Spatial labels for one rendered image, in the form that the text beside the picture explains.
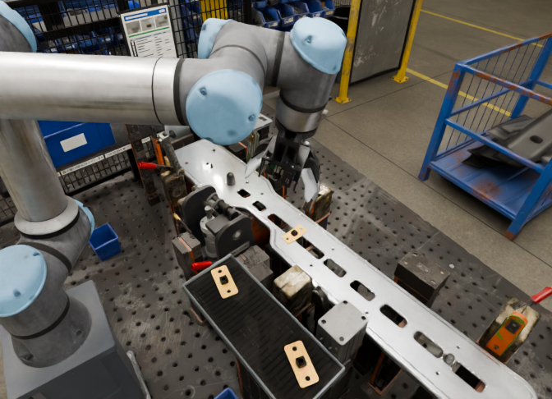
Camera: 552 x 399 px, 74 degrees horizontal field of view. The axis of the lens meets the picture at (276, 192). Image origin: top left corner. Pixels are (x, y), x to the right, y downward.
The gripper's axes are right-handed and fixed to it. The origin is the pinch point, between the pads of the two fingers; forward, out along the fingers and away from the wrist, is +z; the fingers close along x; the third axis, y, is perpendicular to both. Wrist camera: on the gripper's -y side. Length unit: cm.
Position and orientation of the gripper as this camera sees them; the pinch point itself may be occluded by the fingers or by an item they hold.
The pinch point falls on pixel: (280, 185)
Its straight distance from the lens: 76.6
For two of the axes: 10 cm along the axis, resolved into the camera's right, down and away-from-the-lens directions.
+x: 9.3, 3.6, -0.8
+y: -3.3, 7.1, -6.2
